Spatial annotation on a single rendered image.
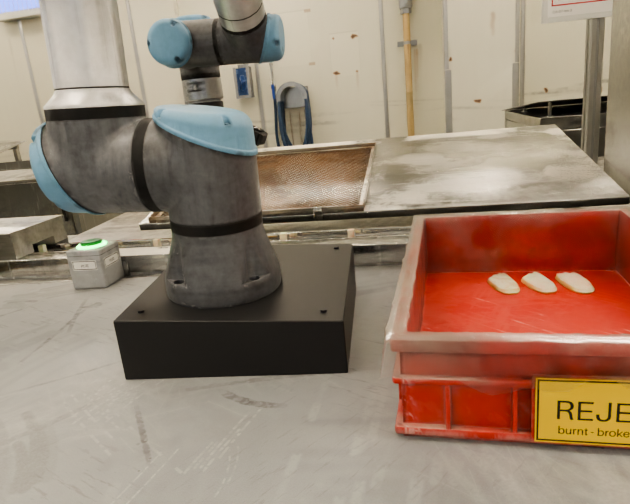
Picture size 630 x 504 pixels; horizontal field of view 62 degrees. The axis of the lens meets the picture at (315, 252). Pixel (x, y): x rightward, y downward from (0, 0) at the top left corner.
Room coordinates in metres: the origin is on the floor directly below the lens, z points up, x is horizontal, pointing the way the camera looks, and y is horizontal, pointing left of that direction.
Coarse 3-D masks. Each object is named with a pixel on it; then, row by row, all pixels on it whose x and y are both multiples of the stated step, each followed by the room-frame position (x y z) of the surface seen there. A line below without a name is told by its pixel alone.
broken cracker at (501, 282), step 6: (492, 276) 0.77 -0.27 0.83; (498, 276) 0.77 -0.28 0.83; (504, 276) 0.77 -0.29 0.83; (492, 282) 0.75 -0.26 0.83; (498, 282) 0.74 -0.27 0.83; (504, 282) 0.74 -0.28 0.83; (510, 282) 0.74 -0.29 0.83; (498, 288) 0.73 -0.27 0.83; (504, 288) 0.72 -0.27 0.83; (510, 288) 0.72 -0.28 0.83; (516, 288) 0.72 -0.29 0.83; (510, 294) 0.72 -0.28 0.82
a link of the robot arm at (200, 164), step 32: (160, 128) 0.62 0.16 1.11; (192, 128) 0.60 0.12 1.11; (224, 128) 0.61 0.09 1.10; (160, 160) 0.61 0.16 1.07; (192, 160) 0.60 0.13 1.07; (224, 160) 0.61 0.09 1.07; (256, 160) 0.66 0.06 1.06; (160, 192) 0.62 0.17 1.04; (192, 192) 0.61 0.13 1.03; (224, 192) 0.61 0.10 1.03; (256, 192) 0.65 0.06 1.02; (192, 224) 0.61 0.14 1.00
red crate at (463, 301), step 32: (448, 288) 0.76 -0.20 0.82; (480, 288) 0.75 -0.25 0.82; (608, 288) 0.70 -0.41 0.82; (448, 320) 0.65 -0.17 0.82; (480, 320) 0.64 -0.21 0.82; (512, 320) 0.63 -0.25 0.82; (544, 320) 0.62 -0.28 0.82; (576, 320) 0.61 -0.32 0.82; (608, 320) 0.60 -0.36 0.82; (416, 384) 0.41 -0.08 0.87; (448, 384) 0.40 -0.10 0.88; (416, 416) 0.41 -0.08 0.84; (448, 416) 0.40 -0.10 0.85; (480, 416) 0.40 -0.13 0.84; (512, 416) 0.39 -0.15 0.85
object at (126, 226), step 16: (560, 208) 1.22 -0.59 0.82; (112, 224) 1.58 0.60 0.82; (128, 224) 1.56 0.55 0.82; (272, 224) 1.36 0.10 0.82; (288, 224) 1.34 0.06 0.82; (304, 224) 1.32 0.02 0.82; (320, 224) 1.31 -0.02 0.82; (336, 224) 1.29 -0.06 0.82; (352, 224) 1.27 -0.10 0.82; (368, 224) 1.25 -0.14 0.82; (384, 224) 1.24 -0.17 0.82; (400, 224) 1.22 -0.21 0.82; (80, 240) 1.40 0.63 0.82
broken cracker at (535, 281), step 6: (528, 276) 0.76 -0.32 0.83; (534, 276) 0.75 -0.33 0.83; (540, 276) 0.75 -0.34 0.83; (522, 282) 0.76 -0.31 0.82; (528, 282) 0.74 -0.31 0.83; (534, 282) 0.73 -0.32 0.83; (540, 282) 0.73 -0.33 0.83; (546, 282) 0.72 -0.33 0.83; (552, 282) 0.73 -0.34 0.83; (534, 288) 0.72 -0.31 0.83; (540, 288) 0.71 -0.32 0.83; (546, 288) 0.71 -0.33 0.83; (552, 288) 0.71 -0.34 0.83
